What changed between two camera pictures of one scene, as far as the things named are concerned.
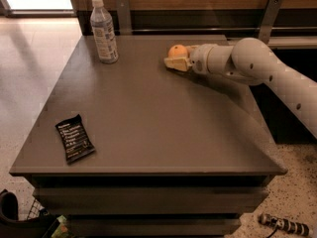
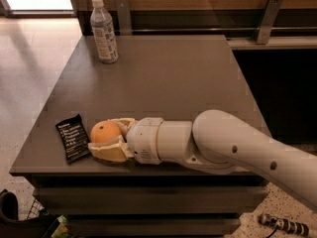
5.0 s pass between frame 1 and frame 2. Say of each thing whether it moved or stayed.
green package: stayed
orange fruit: moved
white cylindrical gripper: moved
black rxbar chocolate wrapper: stayed
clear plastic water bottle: stayed
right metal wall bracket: stayed
